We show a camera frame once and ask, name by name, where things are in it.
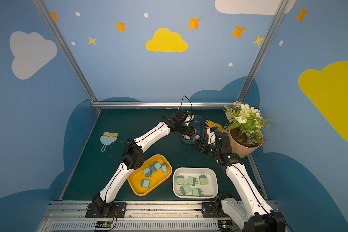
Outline potted white flower plant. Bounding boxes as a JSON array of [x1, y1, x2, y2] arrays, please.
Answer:
[[224, 101, 273, 158]]

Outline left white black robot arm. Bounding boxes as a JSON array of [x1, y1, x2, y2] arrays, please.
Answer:
[[86, 108, 195, 218]]

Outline white plastic tray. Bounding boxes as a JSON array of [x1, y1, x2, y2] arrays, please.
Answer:
[[173, 167, 218, 199]]

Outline blue plug upright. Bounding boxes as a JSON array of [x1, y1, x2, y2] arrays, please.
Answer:
[[143, 167, 152, 178]]

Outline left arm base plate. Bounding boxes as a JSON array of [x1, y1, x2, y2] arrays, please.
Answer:
[[85, 202, 127, 218]]

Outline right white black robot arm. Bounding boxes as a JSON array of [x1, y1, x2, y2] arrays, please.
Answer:
[[195, 133, 287, 232]]

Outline dark blue plastic bin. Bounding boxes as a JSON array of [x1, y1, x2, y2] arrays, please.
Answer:
[[180, 115, 205, 145]]

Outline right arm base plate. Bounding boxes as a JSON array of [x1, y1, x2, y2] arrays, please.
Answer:
[[201, 198, 246, 219]]

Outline yellow plastic tray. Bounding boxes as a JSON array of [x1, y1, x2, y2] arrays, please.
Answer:
[[128, 154, 173, 196]]

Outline yellow work glove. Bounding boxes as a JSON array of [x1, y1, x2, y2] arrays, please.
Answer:
[[205, 120, 223, 131]]

